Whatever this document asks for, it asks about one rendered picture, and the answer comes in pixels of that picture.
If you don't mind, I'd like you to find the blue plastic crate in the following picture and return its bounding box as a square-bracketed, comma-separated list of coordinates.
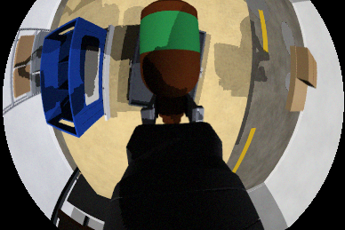
[40, 17, 108, 138]

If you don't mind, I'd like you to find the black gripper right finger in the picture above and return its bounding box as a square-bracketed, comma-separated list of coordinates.
[184, 94, 205, 123]

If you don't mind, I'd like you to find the brown bottle with green label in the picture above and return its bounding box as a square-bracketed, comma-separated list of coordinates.
[140, 0, 200, 123]

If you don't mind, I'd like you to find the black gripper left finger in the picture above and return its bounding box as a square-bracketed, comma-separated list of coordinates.
[140, 94, 159, 124]

